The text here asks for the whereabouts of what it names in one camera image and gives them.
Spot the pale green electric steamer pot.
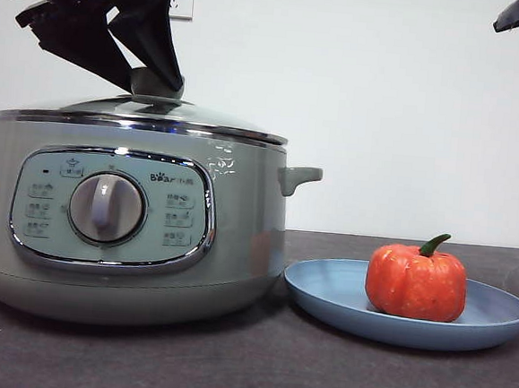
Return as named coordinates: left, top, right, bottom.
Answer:
left=0, top=113, right=327, bottom=341

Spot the glass lid with green knob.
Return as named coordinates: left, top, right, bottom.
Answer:
left=0, top=56, right=294, bottom=149

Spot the white wall socket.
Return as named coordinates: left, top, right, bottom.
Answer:
left=169, top=0, right=195, bottom=22

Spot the orange pumpkin with green stem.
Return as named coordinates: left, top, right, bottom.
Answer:
left=362, top=227, right=472, bottom=325

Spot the blue round plate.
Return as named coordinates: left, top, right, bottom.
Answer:
left=278, top=254, right=519, bottom=358

